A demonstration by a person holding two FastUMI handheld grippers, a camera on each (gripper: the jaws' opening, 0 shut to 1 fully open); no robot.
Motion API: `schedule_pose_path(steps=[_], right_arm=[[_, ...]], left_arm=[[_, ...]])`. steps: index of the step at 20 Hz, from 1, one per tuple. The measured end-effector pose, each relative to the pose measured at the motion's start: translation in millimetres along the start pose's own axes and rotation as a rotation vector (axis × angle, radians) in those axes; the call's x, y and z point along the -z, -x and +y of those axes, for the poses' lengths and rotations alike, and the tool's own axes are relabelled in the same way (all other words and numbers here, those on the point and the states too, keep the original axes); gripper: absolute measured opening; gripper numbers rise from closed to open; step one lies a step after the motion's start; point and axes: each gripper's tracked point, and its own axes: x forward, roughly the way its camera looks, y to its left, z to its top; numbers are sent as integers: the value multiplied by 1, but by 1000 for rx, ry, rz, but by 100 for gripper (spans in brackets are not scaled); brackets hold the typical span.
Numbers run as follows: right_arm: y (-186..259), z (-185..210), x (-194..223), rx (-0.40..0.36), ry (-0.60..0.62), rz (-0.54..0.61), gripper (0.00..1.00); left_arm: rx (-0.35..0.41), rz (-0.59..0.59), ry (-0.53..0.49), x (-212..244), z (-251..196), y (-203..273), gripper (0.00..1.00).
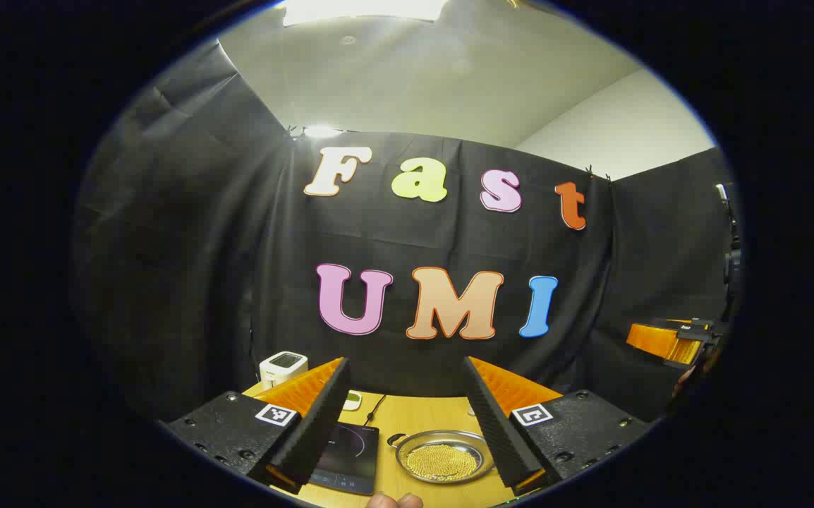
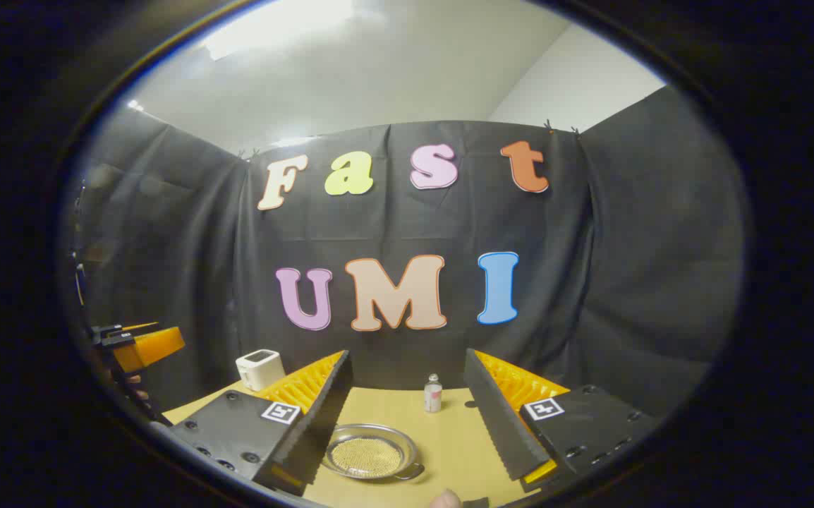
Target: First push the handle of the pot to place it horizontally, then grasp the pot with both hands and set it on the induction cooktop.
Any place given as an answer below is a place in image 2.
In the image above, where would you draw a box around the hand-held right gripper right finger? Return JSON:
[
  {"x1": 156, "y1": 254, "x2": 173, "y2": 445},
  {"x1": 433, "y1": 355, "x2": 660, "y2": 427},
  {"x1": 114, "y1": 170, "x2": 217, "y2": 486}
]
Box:
[{"x1": 463, "y1": 347, "x2": 662, "y2": 495}]

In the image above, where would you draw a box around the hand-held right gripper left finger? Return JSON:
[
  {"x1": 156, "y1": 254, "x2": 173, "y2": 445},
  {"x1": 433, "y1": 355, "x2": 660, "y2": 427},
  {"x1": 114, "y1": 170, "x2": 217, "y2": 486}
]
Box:
[{"x1": 167, "y1": 349, "x2": 353, "y2": 497}]

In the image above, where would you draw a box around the steel pot with black handles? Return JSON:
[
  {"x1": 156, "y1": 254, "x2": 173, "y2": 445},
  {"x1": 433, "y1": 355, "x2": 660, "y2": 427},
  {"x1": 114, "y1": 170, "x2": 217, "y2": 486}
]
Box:
[{"x1": 321, "y1": 423, "x2": 425, "y2": 482}]

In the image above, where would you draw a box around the pile of soybeans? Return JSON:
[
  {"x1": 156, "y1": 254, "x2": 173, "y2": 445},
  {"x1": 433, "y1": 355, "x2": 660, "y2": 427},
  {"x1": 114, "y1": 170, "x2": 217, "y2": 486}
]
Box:
[{"x1": 328, "y1": 436, "x2": 403, "y2": 478}]

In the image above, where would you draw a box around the white toaster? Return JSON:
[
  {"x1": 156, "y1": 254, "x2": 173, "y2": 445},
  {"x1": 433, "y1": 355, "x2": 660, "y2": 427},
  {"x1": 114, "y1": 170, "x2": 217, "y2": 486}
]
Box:
[{"x1": 236, "y1": 349, "x2": 286, "y2": 392}]

